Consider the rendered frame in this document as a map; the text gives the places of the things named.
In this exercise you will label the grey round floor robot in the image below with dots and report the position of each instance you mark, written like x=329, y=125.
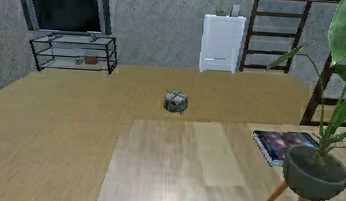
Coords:
x=175, y=101

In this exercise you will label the white chest of drawers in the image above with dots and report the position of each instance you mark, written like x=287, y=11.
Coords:
x=221, y=44

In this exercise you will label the brown box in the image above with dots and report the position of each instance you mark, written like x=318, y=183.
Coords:
x=91, y=60

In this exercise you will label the small green plant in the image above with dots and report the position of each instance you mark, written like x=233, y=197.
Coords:
x=221, y=13

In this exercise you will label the small green object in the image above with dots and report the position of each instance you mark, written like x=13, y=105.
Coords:
x=79, y=61

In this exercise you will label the white cylinder vase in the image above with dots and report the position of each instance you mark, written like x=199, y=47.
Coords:
x=235, y=10

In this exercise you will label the black glass television stand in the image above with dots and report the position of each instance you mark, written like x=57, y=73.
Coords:
x=74, y=50

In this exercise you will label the purple cover book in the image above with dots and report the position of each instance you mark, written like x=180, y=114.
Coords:
x=280, y=145

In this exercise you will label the dark brown ladder shelf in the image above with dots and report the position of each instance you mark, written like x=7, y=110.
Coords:
x=274, y=34
x=318, y=97

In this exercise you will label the black flat television set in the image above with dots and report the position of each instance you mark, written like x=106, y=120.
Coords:
x=66, y=10

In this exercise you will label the dark grey plant pot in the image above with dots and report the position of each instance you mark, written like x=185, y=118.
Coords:
x=313, y=177

